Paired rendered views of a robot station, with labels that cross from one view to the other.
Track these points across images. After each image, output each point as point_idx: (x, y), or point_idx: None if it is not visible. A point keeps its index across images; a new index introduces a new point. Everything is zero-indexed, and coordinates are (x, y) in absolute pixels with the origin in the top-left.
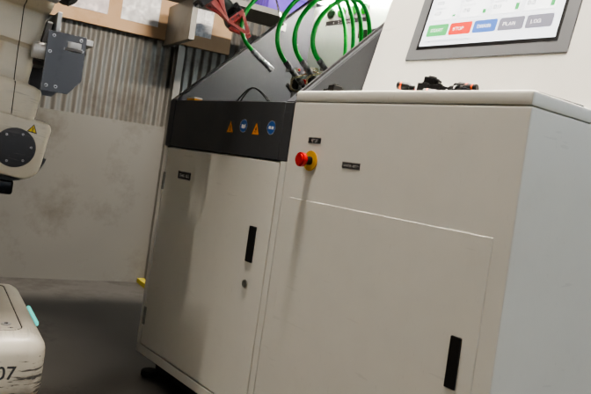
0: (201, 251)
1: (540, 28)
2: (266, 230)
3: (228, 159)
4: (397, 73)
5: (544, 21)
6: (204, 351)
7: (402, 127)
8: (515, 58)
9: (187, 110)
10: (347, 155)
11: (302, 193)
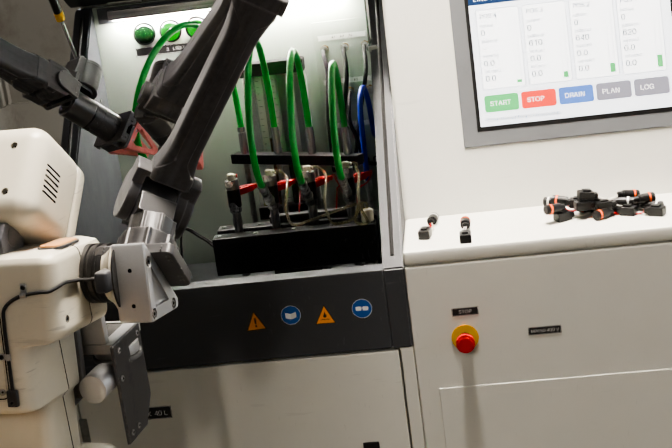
0: None
1: (657, 96)
2: (401, 440)
3: (269, 368)
4: (458, 166)
5: (659, 87)
6: None
7: (618, 274)
8: (637, 133)
9: (111, 313)
10: (534, 318)
11: (463, 379)
